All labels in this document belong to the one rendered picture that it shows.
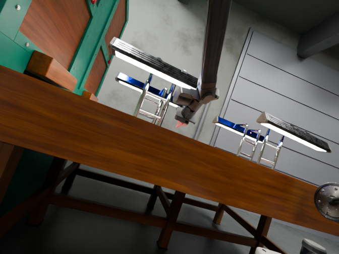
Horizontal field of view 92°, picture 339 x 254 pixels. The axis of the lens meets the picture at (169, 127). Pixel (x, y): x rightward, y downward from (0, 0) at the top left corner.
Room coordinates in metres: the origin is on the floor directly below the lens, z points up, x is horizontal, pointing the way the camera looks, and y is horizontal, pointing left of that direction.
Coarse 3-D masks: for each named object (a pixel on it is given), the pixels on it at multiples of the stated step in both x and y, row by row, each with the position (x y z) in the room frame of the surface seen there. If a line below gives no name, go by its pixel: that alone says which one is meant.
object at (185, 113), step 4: (176, 108) 0.75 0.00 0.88; (180, 108) 0.75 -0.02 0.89; (184, 108) 0.72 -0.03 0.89; (188, 108) 0.69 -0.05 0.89; (176, 112) 0.73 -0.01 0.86; (180, 112) 0.74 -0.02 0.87; (184, 112) 0.72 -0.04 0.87; (188, 112) 0.71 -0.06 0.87; (192, 112) 0.70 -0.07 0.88; (176, 116) 0.72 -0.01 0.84; (180, 116) 0.72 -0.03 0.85; (184, 116) 0.73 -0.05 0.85; (188, 116) 0.72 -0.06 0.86; (192, 116) 0.73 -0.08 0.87; (188, 120) 0.74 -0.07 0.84; (192, 120) 0.74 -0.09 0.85
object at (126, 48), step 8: (112, 40) 0.75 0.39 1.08; (120, 40) 0.77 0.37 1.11; (112, 48) 0.74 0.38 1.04; (120, 48) 0.75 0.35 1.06; (128, 48) 0.77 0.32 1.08; (136, 48) 0.79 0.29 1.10; (128, 56) 0.77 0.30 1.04; (136, 56) 0.77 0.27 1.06; (144, 56) 0.79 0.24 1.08; (152, 56) 0.82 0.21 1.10; (144, 64) 0.79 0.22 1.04; (152, 64) 0.79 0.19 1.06; (160, 64) 0.81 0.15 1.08; (168, 64) 0.84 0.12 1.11; (160, 72) 0.81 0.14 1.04; (168, 72) 0.81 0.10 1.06; (176, 72) 0.84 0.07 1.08; (184, 80) 0.84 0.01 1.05; (192, 80) 0.86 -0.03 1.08; (216, 88) 0.92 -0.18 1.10; (216, 96) 0.89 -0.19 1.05
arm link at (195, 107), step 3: (192, 99) 0.65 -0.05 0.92; (195, 99) 0.65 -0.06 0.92; (192, 102) 0.67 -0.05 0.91; (195, 102) 0.66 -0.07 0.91; (198, 102) 0.66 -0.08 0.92; (189, 105) 0.69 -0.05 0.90; (192, 105) 0.68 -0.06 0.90; (195, 105) 0.67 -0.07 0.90; (198, 105) 0.67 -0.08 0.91; (201, 105) 0.68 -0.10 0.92; (192, 108) 0.68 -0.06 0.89; (195, 108) 0.68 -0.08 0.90; (198, 108) 0.69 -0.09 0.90
